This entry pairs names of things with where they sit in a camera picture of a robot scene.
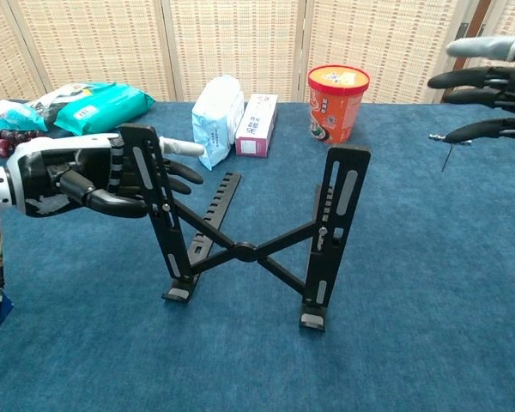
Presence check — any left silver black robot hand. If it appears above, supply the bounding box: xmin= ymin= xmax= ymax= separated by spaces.
xmin=6 ymin=132 xmax=206 ymax=219

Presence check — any brown wooden post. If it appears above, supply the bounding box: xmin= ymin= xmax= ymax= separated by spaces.
xmin=439 ymin=0 xmax=493 ymax=104

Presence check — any green tissue pack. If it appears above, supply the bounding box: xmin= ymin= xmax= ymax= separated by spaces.
xmin=53 ymin=82 xmax=156 ymax=137

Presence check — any small metal T-handle tool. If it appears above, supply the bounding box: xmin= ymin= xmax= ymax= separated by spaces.
xmin=427 ymin=132 xmax=474 ymax=173

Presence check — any light blue wet wipes pack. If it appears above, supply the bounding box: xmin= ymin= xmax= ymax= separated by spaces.
xmin=191 ymin=74 xmax=245 ymax=172

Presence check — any black folding laptop stand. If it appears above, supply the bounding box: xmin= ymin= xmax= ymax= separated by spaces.
xmin=161 ymin=123 xmax=373 ymax=332

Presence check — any woven bamboo folding screen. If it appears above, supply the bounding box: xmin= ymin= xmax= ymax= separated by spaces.
xmin=0 ymin=0 xmax=477 ymax=104
xmin=450 ymin=0 xmax=515 ymax=106

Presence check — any teal snack bag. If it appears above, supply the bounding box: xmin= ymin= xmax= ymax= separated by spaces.
xmin=0 ymin=82 xmax=117 ymax=133

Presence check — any white pink toothpaste box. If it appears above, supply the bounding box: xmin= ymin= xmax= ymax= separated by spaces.
xmin=234 ymin=93 xmax=279 ymax=159

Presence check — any blue felt table cover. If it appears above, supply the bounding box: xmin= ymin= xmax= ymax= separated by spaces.
xmin=0 ymin=100 xmax=515 ymax=412

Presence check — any red instant noodle cup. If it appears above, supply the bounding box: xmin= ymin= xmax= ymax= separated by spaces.
xmin=306 ymin=64 xmax=372 ymax=145

